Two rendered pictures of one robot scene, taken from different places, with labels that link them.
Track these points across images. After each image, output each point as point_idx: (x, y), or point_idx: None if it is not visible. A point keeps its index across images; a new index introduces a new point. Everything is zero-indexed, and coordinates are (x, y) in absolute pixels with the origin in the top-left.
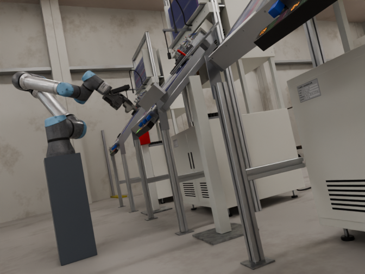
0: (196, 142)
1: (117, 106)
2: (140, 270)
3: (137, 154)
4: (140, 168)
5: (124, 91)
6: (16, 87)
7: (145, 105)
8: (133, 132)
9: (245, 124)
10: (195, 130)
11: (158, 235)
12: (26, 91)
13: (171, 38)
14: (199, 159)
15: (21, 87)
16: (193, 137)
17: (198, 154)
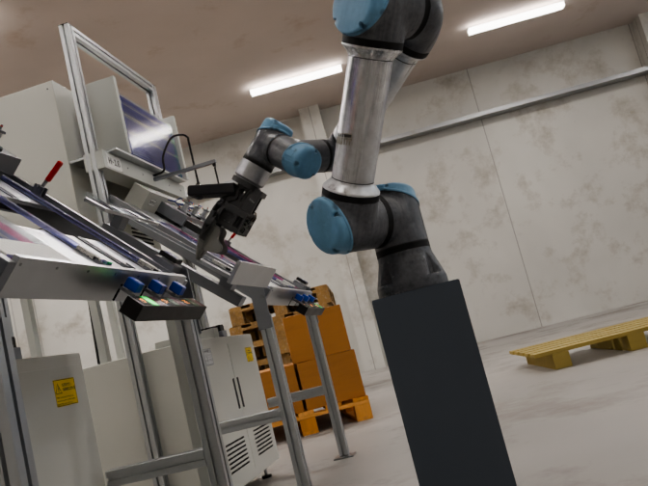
0: (45, 409)
1: (247, 233)
2: None
3: (21, 395)
4: (36, 477)
5: (202, 195)
6: (439, 33)
7: (243, 276)
8: (3, 278)
9: None
10: (42, 373)
11: None
12: (415, 35)
13: None
14: (50, 463)
15: (426, 56)
16: (30, 393)
17: (49, 446)
